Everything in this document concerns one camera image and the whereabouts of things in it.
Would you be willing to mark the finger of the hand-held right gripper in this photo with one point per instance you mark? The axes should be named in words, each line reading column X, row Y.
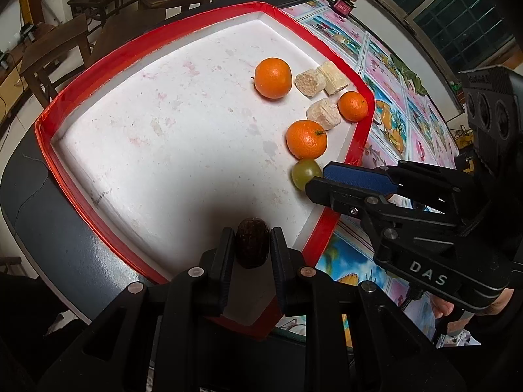
column 359, row 179
column 339, row 200

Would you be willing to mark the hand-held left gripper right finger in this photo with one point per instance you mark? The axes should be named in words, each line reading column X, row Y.
column 280, row 269

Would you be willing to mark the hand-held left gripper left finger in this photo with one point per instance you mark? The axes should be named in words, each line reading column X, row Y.
column 226, row 269

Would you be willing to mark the wrinkled red date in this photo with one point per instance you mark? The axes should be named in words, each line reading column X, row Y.
column 252, row 248

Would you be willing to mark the green grape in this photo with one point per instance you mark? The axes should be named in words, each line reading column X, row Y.
column 304, row 171

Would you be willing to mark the orange mandarin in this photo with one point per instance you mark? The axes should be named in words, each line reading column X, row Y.
column 353, row 106
column 273, row 77
column 306, row 139

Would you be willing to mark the beige cake chunk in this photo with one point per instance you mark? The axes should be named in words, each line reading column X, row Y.
column 324, row 114

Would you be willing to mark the pale sugarcane chunk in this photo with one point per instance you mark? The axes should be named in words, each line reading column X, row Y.
column 335, row 76

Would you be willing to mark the small beige cake piece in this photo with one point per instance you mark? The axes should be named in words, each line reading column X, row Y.
column 309, row 83

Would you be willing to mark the red rimmed white foam tray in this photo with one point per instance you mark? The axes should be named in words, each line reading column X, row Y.
column 163, row 130

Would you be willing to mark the person's right hand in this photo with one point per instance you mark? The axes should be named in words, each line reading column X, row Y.
column 440, row 306

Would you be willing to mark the green leaves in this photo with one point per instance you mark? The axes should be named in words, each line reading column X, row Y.
column 404, row 69

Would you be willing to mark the small red perfume bottle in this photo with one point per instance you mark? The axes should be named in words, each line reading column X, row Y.
column 344, row 3

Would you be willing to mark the wood framed window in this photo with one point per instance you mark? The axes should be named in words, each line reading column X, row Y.
column 449, row 8

